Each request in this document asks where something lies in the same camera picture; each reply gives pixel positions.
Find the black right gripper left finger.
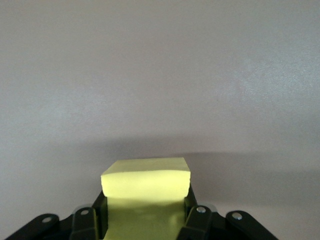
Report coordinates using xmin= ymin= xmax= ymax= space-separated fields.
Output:
xmin=4 ymin=192 xmax=109 ymax=240

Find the yellow foam cube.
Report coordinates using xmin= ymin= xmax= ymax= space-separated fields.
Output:
xmin=100 ymin=157 xmax=192 ymax=240

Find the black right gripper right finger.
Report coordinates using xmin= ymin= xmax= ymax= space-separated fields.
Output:
xmin=177 ymin=186 xmax=277 ymax=240

